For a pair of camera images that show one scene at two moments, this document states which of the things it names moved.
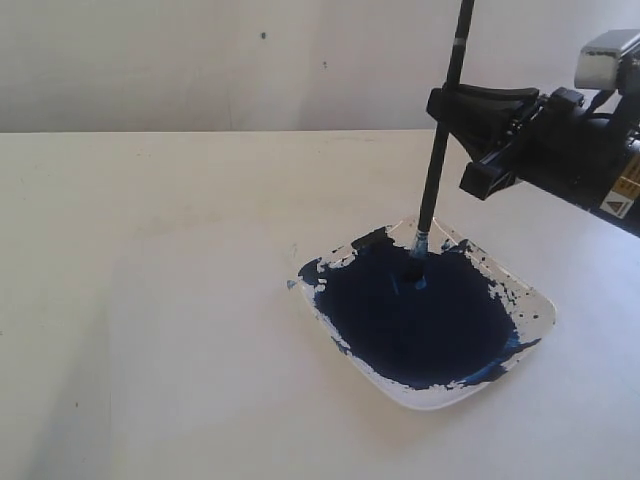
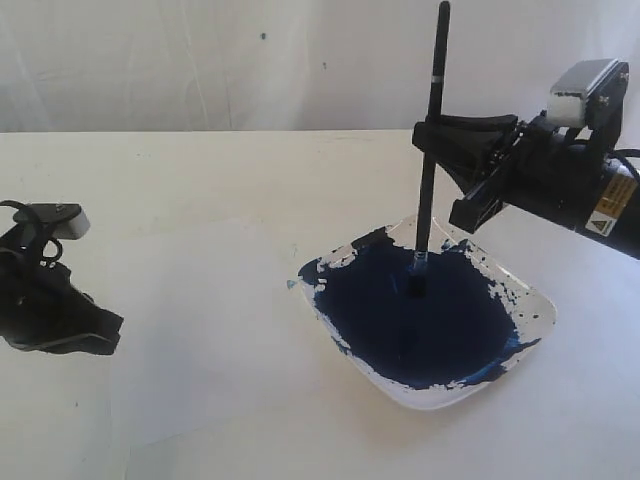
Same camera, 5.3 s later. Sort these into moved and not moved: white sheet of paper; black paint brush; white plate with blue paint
Moved: black paint brush
Not moved: white plate with blue paint; white sheet of paper
